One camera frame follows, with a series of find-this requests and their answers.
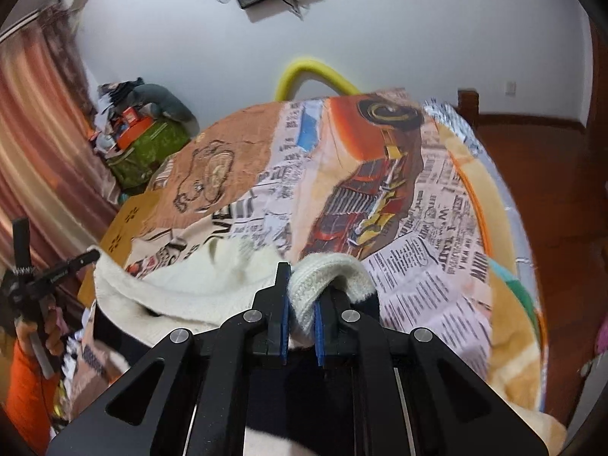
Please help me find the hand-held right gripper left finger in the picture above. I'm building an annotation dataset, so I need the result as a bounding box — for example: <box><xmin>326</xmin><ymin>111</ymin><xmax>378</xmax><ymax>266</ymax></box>
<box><xmin>45</xmin><ymin>262</ymin><xmax>291</xmax><ymax>456</ymax></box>

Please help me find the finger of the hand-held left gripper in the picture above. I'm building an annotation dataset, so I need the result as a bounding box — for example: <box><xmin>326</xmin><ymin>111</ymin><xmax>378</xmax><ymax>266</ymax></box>
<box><xmin>45</xmin><ymin>250</ymin><xmax>102</xmax><ymax>287</ymax></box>
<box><xmin>13</xmin><ymin>218</ymin><xmax>32</xmax><ymax>272</ymax></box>

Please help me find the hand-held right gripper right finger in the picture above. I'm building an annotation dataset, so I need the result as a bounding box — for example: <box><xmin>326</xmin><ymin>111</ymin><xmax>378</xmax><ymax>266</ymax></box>
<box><xmin>313</xmin><ymin>289</ymin><xmax>564</xmax><ymax>456</ymax></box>

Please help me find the black and white striped sweater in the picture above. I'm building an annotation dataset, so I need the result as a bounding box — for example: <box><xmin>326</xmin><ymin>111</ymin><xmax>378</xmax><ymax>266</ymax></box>
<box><xmin>92</xmin><ymin>240</ymin><xmax>382</xmax><ymax>456</ymax></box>

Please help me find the person's left hand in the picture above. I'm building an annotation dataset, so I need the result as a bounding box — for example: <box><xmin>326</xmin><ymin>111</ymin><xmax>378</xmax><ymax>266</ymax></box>
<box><xmin>16</xmin><ymin>294</ymin><xmax>66</xmax><ymax>358</ymax></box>

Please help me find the bamboo lap table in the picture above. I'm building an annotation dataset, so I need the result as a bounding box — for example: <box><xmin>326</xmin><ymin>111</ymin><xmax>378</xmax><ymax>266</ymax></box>
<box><xmin>78</xmin><ymin>192</ymin><xmax>165</xmax><ymax>306</ymax></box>

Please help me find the striped pink curtain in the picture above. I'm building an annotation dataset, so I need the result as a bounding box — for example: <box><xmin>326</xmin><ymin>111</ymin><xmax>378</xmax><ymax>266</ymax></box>
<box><xmin>0</xmin><ymin>38</ymin><xmax>122</xmax><ymax>295</ymax></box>

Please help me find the green patterned storage bin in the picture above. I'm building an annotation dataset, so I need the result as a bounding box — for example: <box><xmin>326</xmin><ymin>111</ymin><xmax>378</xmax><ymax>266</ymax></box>
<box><xmin>105</xmin><ymin>121</ymin><xmax>193</xmax><ymax>191</ymax></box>

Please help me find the orange box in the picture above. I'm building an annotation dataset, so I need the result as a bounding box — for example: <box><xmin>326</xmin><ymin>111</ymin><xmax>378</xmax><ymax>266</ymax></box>
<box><xmin>116</xmin><ymin>116</ymin><xmax>155</xmax><ymax>149</ymax></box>

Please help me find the newspaper and car printed blanket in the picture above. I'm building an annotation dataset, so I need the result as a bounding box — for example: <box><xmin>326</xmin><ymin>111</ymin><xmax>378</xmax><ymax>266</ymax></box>
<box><xmin>100</xmin><ymin>88</ymin><xmax>495</xmax><ymax>381</ymax></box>

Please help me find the pile of clutter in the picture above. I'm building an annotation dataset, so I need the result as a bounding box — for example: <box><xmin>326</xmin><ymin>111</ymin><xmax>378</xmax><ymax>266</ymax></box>
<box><xmin>88</xmin><ymin>78</ymin><xmax>157</xmax><ymax>153</ymax></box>

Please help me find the grey plush toy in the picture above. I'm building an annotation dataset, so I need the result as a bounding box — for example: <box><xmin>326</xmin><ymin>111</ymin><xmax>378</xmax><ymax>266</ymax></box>
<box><xmin>128</xmin><ymin>83</ymin><xmax>200</xmax><ymax>129</ymax></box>

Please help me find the brown tied curtain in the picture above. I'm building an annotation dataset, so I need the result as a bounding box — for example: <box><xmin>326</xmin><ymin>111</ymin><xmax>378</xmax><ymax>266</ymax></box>
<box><xmin>38</xmin><ymin>2</ymin><xmax>96</xmax><ymax>119</ymax></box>

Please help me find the yellow foam tube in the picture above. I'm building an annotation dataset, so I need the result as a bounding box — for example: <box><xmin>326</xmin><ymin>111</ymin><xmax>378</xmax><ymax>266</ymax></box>
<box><xmin>275</xmin><ymin>58</ymin><xmax>362</xmax><ymax>102</ymax></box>

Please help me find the wooden bed post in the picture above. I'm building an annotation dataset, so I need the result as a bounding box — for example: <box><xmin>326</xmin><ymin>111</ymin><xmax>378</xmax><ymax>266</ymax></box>
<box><xmin>457</xmin><ymin>88</ymin><xmax>480</xmax><ymax>129</ymax></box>

